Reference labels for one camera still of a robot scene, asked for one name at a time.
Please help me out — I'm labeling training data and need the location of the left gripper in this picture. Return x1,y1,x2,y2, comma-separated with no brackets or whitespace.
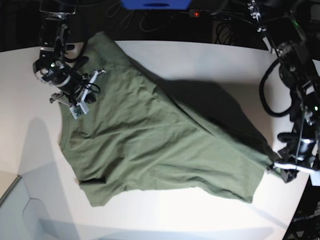
266,149,320,184

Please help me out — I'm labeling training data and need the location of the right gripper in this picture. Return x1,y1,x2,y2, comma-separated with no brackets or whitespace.
49,68,106,107

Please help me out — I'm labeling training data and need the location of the green t-shirt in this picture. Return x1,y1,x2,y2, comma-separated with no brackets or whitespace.
59,32,278,207

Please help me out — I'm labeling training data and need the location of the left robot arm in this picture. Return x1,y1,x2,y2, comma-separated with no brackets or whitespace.
246,0,320,183

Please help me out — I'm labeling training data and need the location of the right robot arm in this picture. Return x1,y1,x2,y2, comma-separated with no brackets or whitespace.
32,0,101,107

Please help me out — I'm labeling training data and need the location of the blue box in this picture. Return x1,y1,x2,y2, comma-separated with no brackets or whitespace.
120,0,191,10

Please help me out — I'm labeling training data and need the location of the black power strip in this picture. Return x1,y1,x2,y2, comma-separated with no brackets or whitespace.
185,9,245,18

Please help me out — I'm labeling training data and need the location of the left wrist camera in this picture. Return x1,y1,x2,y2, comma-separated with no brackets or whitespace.
309,171,320,187

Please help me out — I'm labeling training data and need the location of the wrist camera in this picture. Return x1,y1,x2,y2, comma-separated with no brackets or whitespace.
69,102,89,119
309,171,320,187

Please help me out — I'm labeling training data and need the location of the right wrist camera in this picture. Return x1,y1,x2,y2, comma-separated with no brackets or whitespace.
69,102,89,119

